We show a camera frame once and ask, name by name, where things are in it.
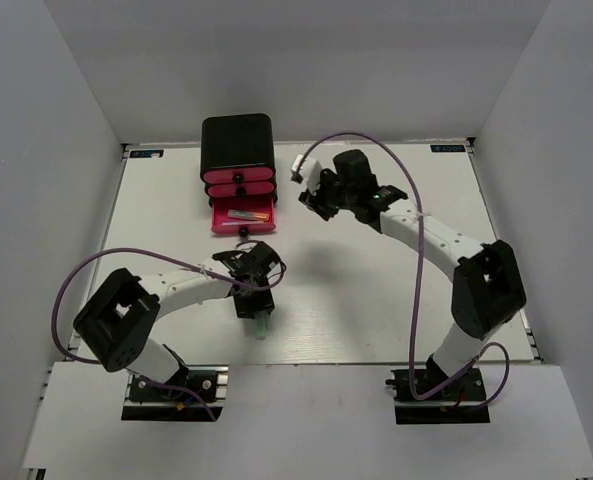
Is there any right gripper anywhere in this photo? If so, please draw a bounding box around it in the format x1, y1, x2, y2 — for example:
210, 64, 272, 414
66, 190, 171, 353
300, 170, 356, 222

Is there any green highlighter pen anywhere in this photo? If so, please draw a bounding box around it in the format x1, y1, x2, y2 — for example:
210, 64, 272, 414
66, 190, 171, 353
255, 313, 267, 340

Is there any pink drawer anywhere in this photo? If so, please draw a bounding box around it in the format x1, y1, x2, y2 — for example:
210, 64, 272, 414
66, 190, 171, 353
201, 166, 275, 185
211, 195, 276, 236
206, 181, 276, 198

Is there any orange capped clear highlighter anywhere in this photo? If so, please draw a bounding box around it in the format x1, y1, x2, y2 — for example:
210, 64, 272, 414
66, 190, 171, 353
227, 210, 270, 222

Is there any pink top drawer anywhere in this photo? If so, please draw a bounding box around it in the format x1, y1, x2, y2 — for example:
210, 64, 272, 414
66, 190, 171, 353
201, 166, 275, 185

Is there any pink bottom drawer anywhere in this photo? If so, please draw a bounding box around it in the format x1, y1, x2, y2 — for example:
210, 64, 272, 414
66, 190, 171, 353
211, 195, 276, 236

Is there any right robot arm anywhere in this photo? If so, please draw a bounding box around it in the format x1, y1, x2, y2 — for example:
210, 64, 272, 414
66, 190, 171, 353
291, 149, 526, 399

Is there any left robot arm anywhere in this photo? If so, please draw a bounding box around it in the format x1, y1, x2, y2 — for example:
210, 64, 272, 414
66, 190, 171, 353
73, 242, 286, 399

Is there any black drawer cabinet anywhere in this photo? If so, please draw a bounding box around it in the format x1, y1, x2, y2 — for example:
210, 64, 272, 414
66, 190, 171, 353
200, 113, 276, 185

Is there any right blue table label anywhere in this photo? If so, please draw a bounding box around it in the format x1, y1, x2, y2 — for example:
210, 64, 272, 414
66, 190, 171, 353
430, 144, 467, 153

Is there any blue table label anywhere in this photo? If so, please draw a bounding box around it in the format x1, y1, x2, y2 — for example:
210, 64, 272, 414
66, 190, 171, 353
129, 149, 164, 159
430, 144, 467, 153

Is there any left blue table label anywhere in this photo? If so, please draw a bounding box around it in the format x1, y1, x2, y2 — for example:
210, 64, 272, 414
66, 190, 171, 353
129, 149, 164, 159

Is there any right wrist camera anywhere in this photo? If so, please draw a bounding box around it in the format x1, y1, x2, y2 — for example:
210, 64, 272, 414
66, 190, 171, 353
290, 155, 322, 192

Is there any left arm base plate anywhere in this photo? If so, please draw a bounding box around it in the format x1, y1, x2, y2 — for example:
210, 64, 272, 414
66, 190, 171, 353
121, 366, 229, 423

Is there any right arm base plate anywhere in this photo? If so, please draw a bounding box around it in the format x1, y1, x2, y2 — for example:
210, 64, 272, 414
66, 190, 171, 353
385, 368, 490, 425

